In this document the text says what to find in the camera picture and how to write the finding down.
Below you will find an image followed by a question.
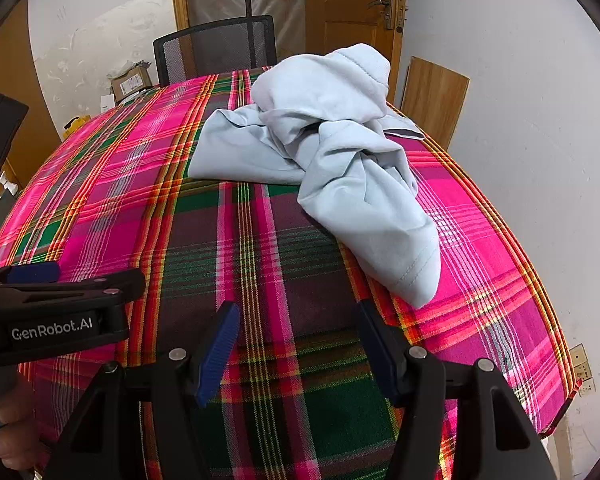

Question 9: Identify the wooden board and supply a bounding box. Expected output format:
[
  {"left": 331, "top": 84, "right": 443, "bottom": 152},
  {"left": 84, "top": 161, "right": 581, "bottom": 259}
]
[{"left": 400, "top": 56, "right": 470, "bottom": 152}]

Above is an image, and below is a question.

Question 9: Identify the cardboard box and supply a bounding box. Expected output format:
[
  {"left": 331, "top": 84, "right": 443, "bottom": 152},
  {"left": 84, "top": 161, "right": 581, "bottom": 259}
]
[{"left": 107, "top": 62, "right": 153, "bottom": 106}]

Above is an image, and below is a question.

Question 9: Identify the pink plaid tablecloth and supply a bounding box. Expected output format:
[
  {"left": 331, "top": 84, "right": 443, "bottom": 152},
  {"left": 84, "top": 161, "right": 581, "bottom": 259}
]
[{"left": 0, "top": 65, "right": 583, "bottom": 480}]

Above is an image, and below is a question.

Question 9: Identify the yellow bag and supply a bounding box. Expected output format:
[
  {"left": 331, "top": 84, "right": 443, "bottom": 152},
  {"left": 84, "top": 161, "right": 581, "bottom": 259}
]
[{"left": 62, "top": 115, "right": 91, "bottom": 138}]

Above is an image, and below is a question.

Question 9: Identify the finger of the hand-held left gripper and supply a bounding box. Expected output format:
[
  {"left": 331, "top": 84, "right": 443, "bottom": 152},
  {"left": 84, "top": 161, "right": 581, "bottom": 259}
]
[
  {"left": 0, "top": 268, "right": 146, "bottom": 318},
  {"left": 0, "top": 261, "right": 61, "bottom": 285}
]

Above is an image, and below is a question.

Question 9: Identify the person's left hand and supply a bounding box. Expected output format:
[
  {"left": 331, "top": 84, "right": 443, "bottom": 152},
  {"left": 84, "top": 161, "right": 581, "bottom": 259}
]
[{"left": 0, "top": 375, "right": 48, "bottom": 472}]

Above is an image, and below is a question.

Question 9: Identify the wooden wardrobe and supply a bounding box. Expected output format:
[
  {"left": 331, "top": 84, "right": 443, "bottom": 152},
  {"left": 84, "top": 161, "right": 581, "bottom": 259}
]
[{"left": 0, "top": 5, "right": 63, "bottom": 186}]

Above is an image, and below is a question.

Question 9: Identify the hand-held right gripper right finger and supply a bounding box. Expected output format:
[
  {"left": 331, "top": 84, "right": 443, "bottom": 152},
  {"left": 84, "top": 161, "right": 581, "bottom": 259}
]
[{"left": 357, "top": 300, "right": 556, "bottom": 480}]

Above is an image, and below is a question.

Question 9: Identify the light blue shirt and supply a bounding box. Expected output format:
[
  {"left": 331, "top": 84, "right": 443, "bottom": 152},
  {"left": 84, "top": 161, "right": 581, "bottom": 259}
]
[{"left": 187, "top": 44, "right": 442, "bottom": 309}]

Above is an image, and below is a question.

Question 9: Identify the wooden door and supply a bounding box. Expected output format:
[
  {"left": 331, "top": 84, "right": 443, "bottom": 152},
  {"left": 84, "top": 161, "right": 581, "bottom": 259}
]
[{"left": 305, "top": 0, "right": 411, "bottom": 106}]

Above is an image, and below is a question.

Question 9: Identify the metal door handle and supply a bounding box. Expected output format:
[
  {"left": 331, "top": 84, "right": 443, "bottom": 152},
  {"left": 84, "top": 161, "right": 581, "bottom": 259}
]
[{"left": 366, "top": 0, "right": 411, "bottom": 31}]

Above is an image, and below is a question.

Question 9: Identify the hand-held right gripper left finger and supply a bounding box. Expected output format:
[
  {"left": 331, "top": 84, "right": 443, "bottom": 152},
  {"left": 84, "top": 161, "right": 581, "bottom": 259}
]
[{"left": 45, "top": 302, "right": 242, "bottom": 480}]

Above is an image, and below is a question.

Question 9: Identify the black mesh office chair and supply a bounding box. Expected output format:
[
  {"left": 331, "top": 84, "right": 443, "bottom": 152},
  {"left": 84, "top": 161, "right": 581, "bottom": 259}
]
[{"left": 153, "top": 15, "right": 278, "bottom": 87}]

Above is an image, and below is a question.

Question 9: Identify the wall socket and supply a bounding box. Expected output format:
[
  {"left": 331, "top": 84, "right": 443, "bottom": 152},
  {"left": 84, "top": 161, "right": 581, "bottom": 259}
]
[{"left": 570, "top": 344, "right": 597, "bottom": 396}]

